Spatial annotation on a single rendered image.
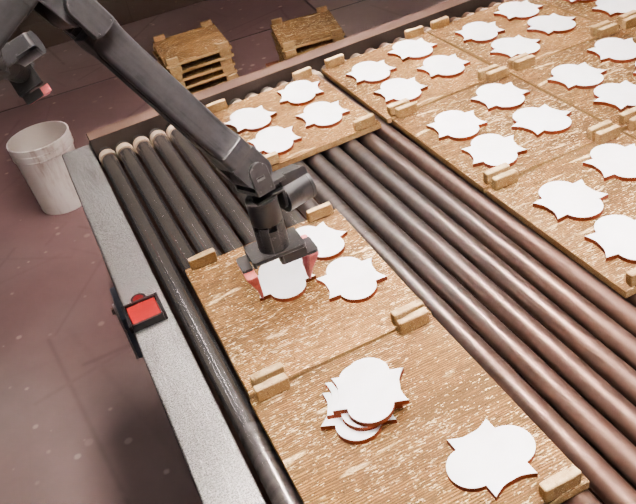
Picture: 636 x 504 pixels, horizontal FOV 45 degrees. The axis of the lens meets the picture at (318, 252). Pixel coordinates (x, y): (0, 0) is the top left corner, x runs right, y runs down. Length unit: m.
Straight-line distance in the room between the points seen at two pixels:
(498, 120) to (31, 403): 1.91
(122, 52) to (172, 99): 0.10
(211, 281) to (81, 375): 1.48
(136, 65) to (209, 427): 0.59
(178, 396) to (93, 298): 1.96
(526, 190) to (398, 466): 0.72
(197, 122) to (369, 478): 0.61
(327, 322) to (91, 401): 1.59
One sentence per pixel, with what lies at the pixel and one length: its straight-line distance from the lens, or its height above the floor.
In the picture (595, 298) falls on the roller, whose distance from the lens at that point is 1.44.
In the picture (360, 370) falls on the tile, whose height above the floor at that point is 0.97.
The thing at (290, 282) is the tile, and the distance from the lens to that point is 1.49.
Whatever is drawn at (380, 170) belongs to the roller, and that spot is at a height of 0.92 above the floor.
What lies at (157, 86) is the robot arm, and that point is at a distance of 1.23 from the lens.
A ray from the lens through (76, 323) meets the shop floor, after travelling 3.23.
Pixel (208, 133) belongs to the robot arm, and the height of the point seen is 1.31.
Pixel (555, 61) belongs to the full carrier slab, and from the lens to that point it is 2.18.
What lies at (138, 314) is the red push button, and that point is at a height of 0.93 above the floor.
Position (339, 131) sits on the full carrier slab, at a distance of 1.97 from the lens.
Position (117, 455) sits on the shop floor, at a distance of 2.65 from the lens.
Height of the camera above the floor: 1.86
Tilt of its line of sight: 36 degrees down
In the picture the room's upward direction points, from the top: 13 degrees counter-clockwise
